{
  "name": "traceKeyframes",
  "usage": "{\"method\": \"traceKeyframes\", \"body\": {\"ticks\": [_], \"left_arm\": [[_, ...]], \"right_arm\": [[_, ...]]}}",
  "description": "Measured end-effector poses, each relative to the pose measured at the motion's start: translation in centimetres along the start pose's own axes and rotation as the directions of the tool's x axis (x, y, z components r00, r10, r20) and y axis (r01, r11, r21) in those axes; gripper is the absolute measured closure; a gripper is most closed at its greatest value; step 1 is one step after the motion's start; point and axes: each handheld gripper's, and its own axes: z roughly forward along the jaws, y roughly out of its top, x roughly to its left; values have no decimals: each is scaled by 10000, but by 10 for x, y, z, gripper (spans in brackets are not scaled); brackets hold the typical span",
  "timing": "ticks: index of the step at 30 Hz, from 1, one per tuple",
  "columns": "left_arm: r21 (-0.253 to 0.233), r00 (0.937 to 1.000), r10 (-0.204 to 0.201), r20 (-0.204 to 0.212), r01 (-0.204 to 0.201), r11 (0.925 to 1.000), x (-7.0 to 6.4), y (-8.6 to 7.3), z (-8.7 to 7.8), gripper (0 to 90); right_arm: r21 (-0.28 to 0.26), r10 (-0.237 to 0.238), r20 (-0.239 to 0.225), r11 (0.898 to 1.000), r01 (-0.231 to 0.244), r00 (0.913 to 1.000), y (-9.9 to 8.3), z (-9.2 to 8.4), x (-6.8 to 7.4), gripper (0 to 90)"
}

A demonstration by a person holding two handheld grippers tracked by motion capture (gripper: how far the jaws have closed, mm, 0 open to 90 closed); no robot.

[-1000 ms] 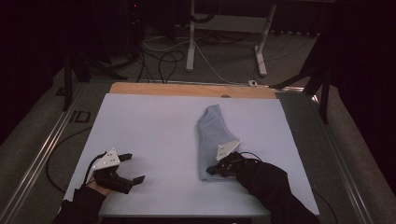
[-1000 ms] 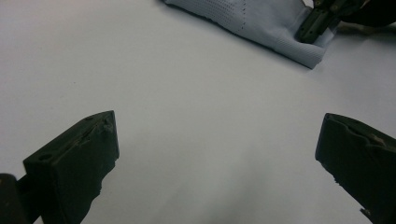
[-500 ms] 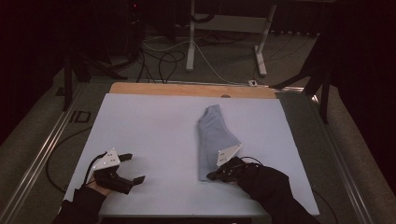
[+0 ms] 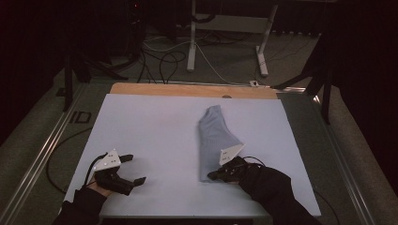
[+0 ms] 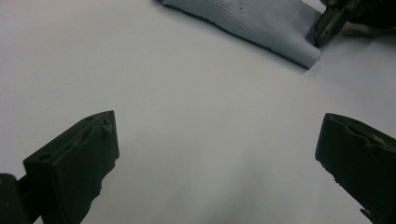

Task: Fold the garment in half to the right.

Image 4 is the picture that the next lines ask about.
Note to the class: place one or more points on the person's right hand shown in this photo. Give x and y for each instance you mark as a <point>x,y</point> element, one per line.
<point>248,176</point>

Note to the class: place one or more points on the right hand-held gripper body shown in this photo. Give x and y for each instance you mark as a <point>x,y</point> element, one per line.
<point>231,159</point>

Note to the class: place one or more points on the light blue tank top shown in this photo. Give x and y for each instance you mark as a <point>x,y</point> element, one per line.
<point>214,137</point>

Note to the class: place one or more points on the black tripod stand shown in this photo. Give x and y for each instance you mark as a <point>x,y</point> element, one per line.
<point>316,72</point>
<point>81,72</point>

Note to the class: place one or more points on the metal floor rail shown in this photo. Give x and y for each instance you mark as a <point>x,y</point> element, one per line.
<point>34,162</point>
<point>344,162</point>

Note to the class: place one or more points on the white power plug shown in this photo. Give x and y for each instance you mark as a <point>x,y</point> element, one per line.
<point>253,83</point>

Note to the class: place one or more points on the dark equipment tower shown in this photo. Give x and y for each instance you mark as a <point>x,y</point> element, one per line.
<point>136,28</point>

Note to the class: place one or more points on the white metal stand frame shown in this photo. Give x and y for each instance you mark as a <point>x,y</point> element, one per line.
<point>228,23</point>

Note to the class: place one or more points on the white table mat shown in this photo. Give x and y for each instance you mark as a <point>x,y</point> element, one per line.
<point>150,131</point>

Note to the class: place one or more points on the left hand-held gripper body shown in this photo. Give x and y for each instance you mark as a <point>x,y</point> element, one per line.
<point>109,170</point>

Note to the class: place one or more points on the person's left hand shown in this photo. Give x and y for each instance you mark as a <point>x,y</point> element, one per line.
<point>100,189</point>

